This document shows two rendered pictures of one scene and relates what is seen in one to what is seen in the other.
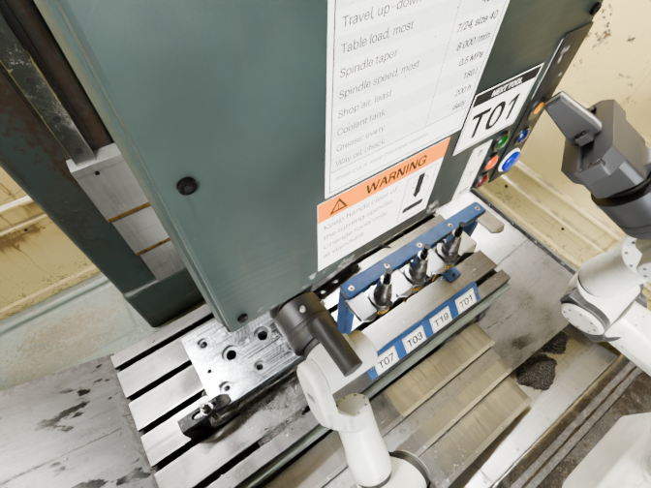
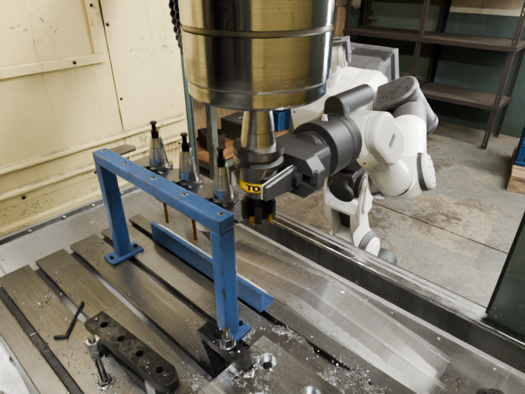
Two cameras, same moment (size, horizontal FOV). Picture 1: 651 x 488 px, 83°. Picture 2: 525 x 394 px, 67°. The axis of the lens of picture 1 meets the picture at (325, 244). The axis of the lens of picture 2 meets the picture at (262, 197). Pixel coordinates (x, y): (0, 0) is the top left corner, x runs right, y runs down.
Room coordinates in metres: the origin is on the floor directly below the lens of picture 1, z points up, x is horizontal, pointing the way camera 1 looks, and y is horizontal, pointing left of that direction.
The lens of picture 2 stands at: (0.46, 0.56, 1.62)
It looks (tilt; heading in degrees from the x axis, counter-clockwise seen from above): 30 degrees down; 258
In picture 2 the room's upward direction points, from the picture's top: straight up
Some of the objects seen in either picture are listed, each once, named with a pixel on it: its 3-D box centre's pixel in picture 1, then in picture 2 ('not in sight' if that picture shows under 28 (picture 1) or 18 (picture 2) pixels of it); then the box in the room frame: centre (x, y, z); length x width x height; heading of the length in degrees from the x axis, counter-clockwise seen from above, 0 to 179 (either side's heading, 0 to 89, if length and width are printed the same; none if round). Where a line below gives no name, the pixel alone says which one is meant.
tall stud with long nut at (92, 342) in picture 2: not in sight; (98, 359); (0.67, 0.00, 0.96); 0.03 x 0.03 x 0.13
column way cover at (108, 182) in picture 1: (200, 199); not in sight; (0.73, 0.38, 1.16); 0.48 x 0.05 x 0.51; 126
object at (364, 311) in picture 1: (363, 308); (242, 209); (0.36, -0.09, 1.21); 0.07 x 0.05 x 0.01; 36
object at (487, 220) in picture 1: (491, 223); (122, 149); (0.62, -0.45, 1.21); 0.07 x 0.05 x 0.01; 36
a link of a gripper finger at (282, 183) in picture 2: not in sight; (282, 185); (0.35, 0.14, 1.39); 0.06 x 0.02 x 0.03; 36
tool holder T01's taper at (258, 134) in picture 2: not in sight; (258, 117); (0.37, 0.12, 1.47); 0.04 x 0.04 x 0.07
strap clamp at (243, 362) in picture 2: not in sight; (226, 354); (0.43, 0.05, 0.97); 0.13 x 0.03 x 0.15; 126
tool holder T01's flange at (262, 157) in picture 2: not in sight; (258, 153); (0.37, 0.12, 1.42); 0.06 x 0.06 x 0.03
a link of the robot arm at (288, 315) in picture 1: (291, 300); (305, 154); (0.29, 0.06, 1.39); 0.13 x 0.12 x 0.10; 126
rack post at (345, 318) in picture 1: (345, 319); (226, 287); (0.41, -0.06, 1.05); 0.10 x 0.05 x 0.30; 36
